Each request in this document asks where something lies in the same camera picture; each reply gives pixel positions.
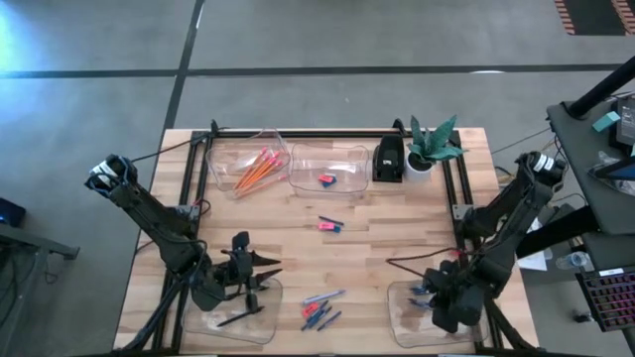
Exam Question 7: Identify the dark mat striped edges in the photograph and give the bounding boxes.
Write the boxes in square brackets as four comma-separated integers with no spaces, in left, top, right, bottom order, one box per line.
[554,0,635,37]

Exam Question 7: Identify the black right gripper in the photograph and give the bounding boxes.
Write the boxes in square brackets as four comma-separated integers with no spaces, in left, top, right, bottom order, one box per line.
[424,260,486,334]

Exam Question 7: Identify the dark metal cart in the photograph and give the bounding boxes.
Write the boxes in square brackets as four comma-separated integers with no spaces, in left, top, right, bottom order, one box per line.
[0,222,80,357]

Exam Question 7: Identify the teal box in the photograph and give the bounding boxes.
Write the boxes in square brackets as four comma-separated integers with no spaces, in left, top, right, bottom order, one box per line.
[591,110,622,134]

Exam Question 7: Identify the black box device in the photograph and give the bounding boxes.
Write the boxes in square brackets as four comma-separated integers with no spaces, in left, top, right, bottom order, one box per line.
[371,133,406,183]

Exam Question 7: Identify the black aluminium frame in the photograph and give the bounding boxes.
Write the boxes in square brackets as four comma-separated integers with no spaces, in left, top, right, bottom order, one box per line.
[116,118,542,357]

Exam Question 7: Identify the black desk beam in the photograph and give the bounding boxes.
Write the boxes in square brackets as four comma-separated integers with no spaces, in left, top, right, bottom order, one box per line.
[513,204,604,260]

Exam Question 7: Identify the grey side desk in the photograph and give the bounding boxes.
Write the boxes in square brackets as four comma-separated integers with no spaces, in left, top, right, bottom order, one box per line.
[547,96,635,235]

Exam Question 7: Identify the small black box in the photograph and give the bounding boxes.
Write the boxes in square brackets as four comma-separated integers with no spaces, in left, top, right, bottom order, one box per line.
[0,196,27,228]

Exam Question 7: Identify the grey pen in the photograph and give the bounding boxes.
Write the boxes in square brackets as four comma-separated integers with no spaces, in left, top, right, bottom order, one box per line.
[303,290,347,305]

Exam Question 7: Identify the white paper sheet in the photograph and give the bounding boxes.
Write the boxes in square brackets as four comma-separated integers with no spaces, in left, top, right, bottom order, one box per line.
[517,217,553,273]

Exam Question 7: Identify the orange pencil pink eraser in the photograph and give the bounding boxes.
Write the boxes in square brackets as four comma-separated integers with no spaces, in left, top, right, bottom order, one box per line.
[236,156,278,194]
[238,163,285,197]
[232,146,269,190]
[237,160,284,195]
[235,174,290,199]
[234,151,281,192]

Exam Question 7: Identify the black desk device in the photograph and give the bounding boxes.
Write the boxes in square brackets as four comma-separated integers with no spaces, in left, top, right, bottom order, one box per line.
[608,93,635,150]

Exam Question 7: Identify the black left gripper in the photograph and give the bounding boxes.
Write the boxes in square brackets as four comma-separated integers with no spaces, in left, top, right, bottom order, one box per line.
[219,230,283,313]

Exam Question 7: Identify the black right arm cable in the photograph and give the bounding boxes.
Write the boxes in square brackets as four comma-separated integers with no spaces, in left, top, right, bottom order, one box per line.
[385,246,462,279]

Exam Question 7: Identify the black pole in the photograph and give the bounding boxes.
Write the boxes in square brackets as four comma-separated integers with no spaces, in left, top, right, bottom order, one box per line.
[567,55,635,120]

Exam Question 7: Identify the tablet with blue screen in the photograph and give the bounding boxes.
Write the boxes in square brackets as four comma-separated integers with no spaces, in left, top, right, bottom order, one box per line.
[589,157,635,182]

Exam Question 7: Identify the clear plastic bin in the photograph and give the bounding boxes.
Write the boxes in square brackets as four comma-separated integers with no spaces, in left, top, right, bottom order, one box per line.
[181,275,284,346]
[204,128,293,200]
[287,142,372,198]
[386,279,490,349]

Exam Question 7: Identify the green potted plant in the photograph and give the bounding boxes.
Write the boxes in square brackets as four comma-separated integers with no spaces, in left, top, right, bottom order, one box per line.
[405,114,469,182]

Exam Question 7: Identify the clear plastic bottle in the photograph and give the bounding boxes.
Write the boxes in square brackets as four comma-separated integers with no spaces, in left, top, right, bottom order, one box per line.
[555,250,590,272]

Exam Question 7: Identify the backlit black keyboard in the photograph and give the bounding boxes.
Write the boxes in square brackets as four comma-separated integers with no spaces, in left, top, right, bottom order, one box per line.
[574,266,635,333]

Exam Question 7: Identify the blue pens cluster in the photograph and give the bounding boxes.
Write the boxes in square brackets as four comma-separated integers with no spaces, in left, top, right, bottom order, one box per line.
[300,299,329,332]

